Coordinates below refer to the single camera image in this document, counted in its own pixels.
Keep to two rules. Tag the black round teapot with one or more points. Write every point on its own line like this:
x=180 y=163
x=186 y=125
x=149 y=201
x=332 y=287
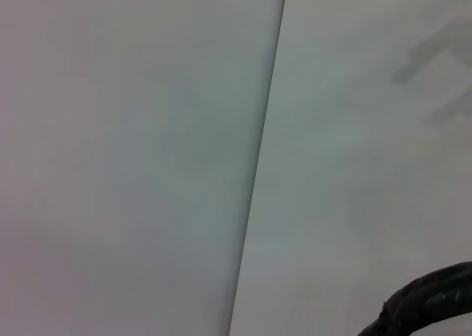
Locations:
x=424 y=295

